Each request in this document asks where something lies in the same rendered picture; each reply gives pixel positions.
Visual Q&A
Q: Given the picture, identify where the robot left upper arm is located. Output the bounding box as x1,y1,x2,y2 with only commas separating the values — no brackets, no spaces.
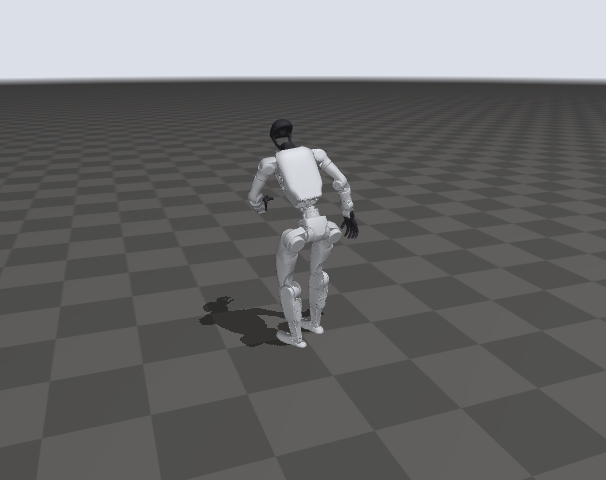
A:
248,156,277,204

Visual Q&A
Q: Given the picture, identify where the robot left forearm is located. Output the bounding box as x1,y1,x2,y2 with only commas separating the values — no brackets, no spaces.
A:
248,193,266,214

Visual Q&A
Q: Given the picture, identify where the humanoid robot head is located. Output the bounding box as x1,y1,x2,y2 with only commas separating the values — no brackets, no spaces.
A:
270,119,297,151

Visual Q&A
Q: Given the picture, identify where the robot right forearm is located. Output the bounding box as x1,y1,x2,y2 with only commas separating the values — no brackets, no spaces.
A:
338,181,354,218

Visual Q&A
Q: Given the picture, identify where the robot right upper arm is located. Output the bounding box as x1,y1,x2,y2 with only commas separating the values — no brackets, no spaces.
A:
311,149,347,191

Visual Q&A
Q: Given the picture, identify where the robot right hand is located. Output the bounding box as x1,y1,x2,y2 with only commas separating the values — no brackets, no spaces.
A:
341,210,358,239

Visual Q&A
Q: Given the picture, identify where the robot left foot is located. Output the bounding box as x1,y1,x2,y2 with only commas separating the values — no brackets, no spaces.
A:
276,330,307,348

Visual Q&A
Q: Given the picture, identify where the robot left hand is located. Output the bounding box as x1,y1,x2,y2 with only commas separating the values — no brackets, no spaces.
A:
263,195,273,211

